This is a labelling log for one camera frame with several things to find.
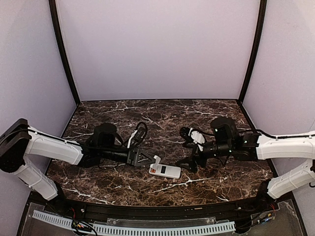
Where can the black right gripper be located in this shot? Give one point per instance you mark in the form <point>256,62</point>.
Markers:
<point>198,155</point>

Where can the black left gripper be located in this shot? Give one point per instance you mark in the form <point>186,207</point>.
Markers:
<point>131,157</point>

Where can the white battery cover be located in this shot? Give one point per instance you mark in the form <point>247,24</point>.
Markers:
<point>157,161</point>

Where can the white remote control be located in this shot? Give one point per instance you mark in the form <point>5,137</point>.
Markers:
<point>167,171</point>

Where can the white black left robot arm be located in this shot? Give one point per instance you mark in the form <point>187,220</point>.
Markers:
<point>21,140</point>

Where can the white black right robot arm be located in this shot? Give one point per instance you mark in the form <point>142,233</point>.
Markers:
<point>252,146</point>

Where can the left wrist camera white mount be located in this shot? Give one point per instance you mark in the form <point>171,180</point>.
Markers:
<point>138,136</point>

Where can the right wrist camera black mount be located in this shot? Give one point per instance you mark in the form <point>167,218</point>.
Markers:
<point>193,138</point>

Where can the black front rail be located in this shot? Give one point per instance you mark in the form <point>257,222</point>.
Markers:
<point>233,210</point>

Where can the white slotted cable duct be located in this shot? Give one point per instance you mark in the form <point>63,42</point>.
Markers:
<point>123,227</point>

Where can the black corner frame post right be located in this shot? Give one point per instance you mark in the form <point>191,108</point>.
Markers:
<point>254,51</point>

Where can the black corner frame post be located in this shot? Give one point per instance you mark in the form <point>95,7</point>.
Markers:
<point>254,51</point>
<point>62,50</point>

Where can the black corner frame post left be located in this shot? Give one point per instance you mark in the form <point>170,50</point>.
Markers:
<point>62,50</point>

